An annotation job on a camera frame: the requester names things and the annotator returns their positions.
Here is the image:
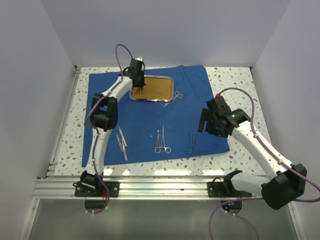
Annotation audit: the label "steel tray with orange mat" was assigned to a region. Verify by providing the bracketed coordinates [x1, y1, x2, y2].
[129, 75, 174, 102]

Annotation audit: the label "steel scissors with ring handles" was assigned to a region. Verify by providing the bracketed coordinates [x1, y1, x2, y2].
[164, 91, 183, 107]

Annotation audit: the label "steel forceps with ring handles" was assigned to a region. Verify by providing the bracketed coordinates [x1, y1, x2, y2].
[160, 126, 171, 154]

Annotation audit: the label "blue surgical cloth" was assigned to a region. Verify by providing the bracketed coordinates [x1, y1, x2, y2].
[81, 64, 231, 167]

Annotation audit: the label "steel scalpel handle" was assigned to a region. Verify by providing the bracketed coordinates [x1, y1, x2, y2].
[118, 126, 128, 147]
[115, 133, 124, 152]
[121, 139, 128, 162]

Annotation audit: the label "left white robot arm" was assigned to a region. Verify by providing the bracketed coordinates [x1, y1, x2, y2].
[80, 57, 145, 197]

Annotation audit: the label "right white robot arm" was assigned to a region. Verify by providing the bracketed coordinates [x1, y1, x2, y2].
[198, 96, 307, 210]

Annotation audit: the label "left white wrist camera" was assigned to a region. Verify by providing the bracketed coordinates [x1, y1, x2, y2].
[135, 57, 144, 62]

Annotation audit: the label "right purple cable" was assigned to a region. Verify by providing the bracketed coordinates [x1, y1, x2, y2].
[209, 87, 320, 240]

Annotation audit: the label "purple cable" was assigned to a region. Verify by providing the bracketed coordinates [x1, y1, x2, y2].
[83, 43, 133, 216]
[209, 87, 320, 240]

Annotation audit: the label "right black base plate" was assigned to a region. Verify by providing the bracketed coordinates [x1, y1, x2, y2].
[206, 177, 253, 198]

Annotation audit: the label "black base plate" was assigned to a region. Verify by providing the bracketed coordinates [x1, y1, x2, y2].
[206, 177, 253, 198]
[72, 181, 120, 198]

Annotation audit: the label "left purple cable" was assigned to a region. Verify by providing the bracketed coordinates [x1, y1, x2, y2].
[83, 43, 133, 216]

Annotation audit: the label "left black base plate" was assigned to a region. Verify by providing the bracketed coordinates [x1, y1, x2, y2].
[72, 181, 120, 198]

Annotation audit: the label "aluminium rail frame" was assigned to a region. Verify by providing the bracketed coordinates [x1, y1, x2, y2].
[23, 67, 301, 240]

